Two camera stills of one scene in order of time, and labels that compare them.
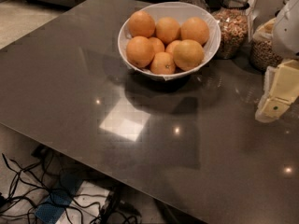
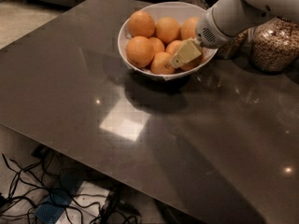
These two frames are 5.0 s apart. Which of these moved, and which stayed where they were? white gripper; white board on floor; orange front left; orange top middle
Moved: white gripper
Stayed: orange front left; white board on floor; orange top middle
